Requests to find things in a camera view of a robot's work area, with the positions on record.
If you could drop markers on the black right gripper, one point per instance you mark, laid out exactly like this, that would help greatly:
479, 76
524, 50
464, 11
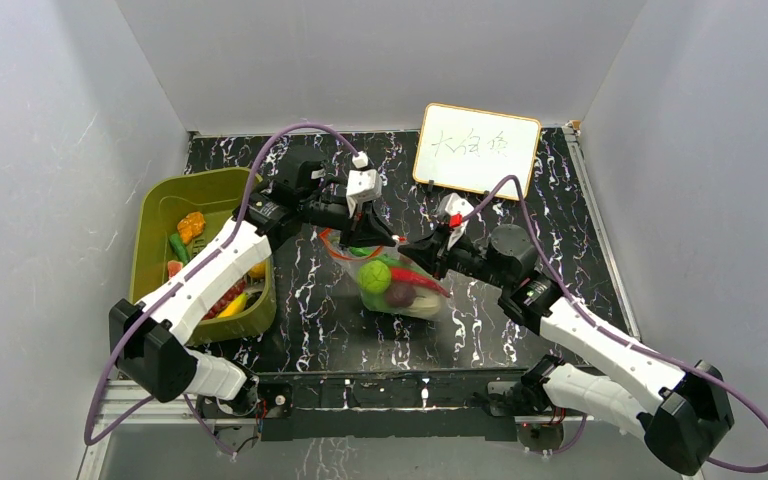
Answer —
447, 250

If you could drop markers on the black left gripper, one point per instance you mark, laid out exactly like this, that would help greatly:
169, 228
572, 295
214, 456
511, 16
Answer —
366, 229

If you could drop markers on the light green round fruit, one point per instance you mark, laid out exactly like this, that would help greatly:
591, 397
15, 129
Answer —
374, 277

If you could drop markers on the clear zip top bag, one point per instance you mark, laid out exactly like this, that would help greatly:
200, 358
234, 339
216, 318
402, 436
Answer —
390, 278

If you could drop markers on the dark red plum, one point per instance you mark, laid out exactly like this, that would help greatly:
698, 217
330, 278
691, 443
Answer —
400, 295

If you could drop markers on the green lettuce head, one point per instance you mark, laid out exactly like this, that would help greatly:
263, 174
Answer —
424, 306

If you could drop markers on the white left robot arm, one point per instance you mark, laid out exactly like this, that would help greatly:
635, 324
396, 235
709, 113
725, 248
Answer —
151, 335

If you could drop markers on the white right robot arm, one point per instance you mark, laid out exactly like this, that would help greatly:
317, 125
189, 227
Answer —
681, 415

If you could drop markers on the orange tangerine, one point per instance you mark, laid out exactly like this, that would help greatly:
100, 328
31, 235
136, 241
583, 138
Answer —
258, 271

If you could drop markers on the red grape bunch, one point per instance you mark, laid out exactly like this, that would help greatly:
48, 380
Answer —
228, 296

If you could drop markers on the yellow banana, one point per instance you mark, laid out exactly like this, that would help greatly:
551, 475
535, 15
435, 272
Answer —
235, 307

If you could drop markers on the orange bumpy fruit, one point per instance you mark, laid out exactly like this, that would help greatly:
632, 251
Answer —
191, 226

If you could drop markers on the dark green cucumber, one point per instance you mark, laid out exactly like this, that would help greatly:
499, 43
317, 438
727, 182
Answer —
179, 248

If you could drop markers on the olive green plastic basket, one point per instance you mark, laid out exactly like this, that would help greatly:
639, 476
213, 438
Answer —
215, 194

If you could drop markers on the watermelon slice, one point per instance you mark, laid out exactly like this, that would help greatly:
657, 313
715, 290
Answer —
173, 267

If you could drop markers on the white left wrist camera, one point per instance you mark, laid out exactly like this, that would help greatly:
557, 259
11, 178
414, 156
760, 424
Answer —
363, 185

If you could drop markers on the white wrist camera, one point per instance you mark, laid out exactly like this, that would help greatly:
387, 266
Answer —
363, 185
455, 210

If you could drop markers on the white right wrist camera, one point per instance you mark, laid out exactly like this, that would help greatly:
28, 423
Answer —
455, 210

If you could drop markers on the white board orange frame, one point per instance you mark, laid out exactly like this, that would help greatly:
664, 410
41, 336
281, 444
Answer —
471, 150

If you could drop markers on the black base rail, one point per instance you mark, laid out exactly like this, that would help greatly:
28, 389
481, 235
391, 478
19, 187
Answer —
406, 404

